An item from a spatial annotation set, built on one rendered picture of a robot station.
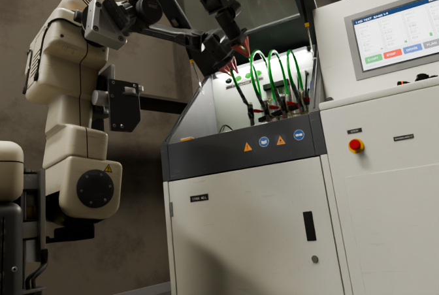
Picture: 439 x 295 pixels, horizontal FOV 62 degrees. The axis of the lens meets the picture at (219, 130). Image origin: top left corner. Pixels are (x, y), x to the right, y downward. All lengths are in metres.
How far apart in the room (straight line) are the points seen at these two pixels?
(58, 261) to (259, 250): 2.23
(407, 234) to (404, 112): 0.39
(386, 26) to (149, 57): 2.91
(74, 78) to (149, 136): 2.77
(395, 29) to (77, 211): 1.42
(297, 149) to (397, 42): 0.66
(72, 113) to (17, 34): 2.64
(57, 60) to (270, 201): 0.86
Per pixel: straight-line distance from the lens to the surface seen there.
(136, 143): 3.78
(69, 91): 1.14
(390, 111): 1.37
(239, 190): 1.45
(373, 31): 1.79
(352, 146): 1.32
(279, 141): 1.41
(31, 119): 3.47
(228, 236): 1.48
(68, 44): 1.12
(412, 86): 1.39
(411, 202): 1.34
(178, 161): 1.58
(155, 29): 1.71
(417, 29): 1.77
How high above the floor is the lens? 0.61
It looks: 13 degrees up
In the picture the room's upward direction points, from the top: 7 degrees counter-clockwise
